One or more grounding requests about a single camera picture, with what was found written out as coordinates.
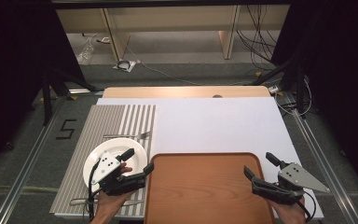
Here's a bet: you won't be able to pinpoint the dark curtain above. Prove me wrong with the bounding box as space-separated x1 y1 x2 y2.
0 0 87 175
271 0 358 200

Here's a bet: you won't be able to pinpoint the white board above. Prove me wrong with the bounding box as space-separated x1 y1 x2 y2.
96 97 324 220

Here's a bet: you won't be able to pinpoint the person's right hand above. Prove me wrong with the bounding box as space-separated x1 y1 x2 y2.
268 197 309 224

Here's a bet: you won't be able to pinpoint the black cable bundle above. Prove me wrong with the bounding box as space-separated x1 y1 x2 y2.
236 4 281 71

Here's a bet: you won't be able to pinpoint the beige desk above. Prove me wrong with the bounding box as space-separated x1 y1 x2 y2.
55 4 291 63

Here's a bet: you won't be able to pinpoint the striped grey placemat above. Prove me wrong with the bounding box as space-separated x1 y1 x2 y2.
49 104 158 217

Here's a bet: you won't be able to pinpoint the person's left hand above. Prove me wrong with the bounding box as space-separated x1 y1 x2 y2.
93 163 134 217

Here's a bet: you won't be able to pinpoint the white floor cable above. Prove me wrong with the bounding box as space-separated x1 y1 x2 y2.
125 45 255 87

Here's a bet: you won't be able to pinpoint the light wooden table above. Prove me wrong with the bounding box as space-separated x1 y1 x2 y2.
102 86 273 99

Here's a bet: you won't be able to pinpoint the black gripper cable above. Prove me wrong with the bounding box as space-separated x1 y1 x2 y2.
296 189 318 223
87 158 102 223

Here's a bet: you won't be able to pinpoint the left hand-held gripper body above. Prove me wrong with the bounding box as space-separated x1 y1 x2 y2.
91 150 147 197

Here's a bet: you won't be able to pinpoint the brown wooden tray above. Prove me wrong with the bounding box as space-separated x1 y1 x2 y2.
144 152 276 224

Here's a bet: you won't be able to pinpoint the clear plastic bag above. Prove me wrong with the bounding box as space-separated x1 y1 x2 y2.
76 34 96 64

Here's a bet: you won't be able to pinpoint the black metal stand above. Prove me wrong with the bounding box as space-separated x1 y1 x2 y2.
41 66 105 126
251 59 309 117

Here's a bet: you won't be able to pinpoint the bagged black cable coil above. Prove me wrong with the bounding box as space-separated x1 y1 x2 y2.
113 59 137 73

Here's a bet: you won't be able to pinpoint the white cable loop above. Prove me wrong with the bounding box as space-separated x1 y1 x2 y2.
274 77 313 118

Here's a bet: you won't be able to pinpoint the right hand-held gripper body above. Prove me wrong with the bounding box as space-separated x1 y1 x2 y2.
251 161 330 206

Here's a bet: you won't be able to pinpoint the metal floor rail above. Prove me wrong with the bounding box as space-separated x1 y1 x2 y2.
283 92 358 224
0 96 66 224

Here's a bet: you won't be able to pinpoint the white plate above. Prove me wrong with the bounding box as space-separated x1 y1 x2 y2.
83 137 148 193

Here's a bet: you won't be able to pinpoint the silver fork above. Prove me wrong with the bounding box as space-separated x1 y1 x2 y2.
103 130 152 140

